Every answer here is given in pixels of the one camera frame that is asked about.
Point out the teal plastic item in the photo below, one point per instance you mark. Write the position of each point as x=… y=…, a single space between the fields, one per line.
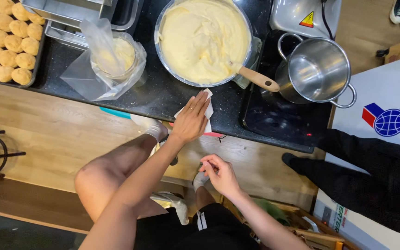
x=115 y=113

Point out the white left sock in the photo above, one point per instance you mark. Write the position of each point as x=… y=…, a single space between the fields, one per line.
x=153 y=126

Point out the white sock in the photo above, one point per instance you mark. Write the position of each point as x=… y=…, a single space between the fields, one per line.
x=199 y=180
x=153 y=126

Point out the black slipper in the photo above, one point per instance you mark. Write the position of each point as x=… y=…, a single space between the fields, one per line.
x=174 y=160

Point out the large metal mixing bowl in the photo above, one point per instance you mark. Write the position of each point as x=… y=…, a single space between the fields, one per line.
x=158 y=52

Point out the pink plastic item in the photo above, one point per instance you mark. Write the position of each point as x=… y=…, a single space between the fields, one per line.
x=214 y=134

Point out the dark baking tray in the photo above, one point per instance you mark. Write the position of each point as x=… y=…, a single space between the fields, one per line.
x=38 y=66

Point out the person's right fingers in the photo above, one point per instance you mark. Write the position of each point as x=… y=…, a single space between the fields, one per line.
x=208 y=166

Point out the person's left leg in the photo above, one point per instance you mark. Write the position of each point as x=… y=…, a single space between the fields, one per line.
x=109 y=173

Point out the stainless steel pot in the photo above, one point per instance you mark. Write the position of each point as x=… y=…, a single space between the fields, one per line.
x=318 y=73

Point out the person's right hand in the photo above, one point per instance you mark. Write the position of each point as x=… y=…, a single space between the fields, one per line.
x=224 y=177

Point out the wooden crate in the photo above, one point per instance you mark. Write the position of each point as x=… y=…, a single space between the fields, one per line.
x=300 y=229

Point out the white right sock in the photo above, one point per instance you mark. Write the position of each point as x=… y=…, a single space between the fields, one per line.
x=199 y=180

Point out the batch of round dough buns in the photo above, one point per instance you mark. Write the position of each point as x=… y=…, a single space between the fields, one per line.
x=5 y=45

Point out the person's right leg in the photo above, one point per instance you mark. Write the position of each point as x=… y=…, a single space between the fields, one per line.
x=203 y=198

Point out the clear plastic piping bag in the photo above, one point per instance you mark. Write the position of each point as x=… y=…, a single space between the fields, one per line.
x=82 y=76

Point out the white paper tissue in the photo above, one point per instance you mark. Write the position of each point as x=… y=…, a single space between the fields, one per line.
x=208 y=113

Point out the person's black shorts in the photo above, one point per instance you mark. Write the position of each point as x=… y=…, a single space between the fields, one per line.
x=220 y=229

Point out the stack of metal baking tins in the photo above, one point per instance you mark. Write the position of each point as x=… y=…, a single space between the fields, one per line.
x=68 y=14

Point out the grey appliance with warning sticker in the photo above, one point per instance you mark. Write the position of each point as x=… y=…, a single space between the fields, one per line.
x=290 y=15

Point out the person's left fingers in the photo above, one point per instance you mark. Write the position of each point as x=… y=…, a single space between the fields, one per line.
x=196 y=104

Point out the white carton with globe print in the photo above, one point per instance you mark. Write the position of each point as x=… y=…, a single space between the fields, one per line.
x=377 y=90

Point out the person's left hand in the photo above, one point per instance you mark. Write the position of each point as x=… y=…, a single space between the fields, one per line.
x=188 y=123

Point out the pale yellow batter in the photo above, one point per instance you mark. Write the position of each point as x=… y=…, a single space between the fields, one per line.
x=200 y=38

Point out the clear glass cup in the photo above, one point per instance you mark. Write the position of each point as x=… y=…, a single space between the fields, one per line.
x=135 y=74

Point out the black induction cooktop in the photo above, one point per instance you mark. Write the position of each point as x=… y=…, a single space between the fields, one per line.
x=276 y=121

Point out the white plastic bag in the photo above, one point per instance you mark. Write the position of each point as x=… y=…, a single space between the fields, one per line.
x=172 y=203

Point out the pale cloth under bowl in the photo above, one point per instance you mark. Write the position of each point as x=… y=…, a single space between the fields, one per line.
x=255 y=52

